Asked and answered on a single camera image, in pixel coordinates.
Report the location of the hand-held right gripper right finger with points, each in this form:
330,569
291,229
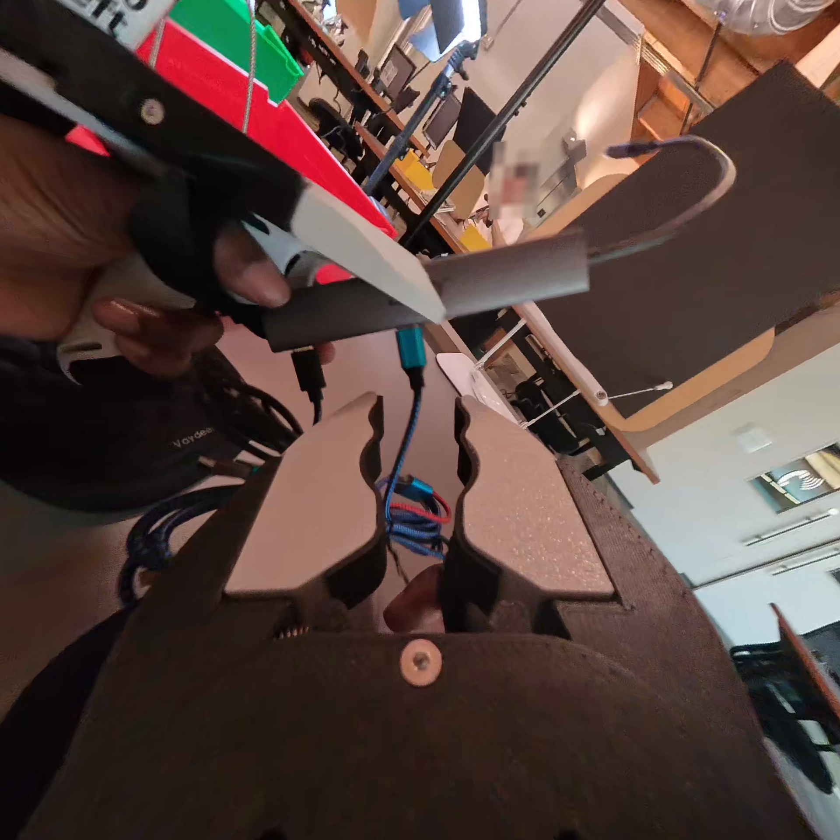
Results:
531,518

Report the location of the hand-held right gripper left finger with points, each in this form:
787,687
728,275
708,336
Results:
308,512

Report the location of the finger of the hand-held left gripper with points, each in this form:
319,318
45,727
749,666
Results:
361,249

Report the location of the red plastic bin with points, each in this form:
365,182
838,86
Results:
216,85

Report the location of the grey usb hub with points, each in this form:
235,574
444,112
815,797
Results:
512,275

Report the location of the person's right hand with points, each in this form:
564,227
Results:
420,604

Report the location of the person's left hand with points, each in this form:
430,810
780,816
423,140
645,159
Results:
52,216

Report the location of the yellow box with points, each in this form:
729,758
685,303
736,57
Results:
418,169
475,240

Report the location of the green plastic bin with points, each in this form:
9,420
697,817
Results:
223,26

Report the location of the computer monitor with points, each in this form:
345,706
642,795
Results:
442,121

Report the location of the black textured wrist rest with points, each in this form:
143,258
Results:
98,446

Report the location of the black light stand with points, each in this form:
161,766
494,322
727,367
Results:
523,98

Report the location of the light panel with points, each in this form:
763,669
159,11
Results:
453,23

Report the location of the black panel with wooden edge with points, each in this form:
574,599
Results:
689,295

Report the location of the black office chair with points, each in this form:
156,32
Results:
787,709

